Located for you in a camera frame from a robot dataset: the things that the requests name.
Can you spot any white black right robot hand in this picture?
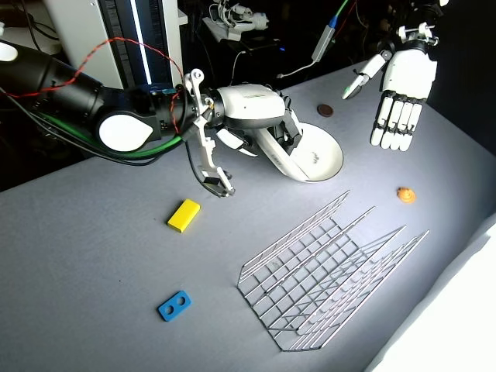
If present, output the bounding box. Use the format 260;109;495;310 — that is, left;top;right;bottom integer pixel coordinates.
211;83;304;158

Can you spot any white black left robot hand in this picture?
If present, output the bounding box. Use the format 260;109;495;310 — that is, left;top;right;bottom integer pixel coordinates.
340;47;439;152

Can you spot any black box with blue light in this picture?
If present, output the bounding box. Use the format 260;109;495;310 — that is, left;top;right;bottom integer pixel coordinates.
228;37;288;59

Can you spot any white tray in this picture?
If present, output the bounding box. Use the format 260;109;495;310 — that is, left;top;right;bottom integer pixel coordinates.
201;15;253;43

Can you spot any spare white robot hand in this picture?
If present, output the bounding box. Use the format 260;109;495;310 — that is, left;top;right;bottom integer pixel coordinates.
208;0;270;33

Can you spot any grey adapter with blue plug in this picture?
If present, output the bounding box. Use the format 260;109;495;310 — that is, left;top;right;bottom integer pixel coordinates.
312;17;337;63

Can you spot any orange swirl cookie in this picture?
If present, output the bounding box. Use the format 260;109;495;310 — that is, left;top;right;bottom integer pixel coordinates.
397;186;418;205

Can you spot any yellow rectangular block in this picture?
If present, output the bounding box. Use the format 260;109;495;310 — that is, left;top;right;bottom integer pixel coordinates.
167;198;202;234

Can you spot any white robot column with light strip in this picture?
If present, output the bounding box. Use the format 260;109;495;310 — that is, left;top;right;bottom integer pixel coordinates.
42;0;185;92

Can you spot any blue block with two holes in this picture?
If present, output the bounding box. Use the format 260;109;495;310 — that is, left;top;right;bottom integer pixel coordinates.
157;290;193;322

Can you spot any white side table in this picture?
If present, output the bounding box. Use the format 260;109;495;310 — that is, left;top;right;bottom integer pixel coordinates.
0;15;63;63

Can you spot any white background cable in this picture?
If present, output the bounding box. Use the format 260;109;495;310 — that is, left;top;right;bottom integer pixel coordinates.
224;49;264;98

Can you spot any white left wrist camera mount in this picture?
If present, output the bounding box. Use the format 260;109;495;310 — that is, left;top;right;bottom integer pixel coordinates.
397;22;441;47

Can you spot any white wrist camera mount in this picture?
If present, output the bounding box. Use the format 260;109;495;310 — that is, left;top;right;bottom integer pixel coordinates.
182;68;236;198
397;22;441;47

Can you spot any white adapter cable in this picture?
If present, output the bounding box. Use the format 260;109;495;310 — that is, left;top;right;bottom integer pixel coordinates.
277;57;317;81

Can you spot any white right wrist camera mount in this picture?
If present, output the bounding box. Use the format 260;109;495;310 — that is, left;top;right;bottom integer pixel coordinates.
182;68;236;198

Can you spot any thin green cable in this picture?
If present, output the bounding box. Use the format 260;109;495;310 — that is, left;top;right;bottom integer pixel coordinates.
331;0;352;20

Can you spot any thick green sheathed cable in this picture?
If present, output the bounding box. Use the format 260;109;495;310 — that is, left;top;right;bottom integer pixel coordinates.
38;112;183;158

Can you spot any silver wire dish rack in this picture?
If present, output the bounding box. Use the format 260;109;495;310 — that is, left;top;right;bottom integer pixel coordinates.
236;189;430;353

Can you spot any red black twisted wire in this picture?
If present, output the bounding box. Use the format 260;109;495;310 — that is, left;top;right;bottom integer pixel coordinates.
7;36;185;135

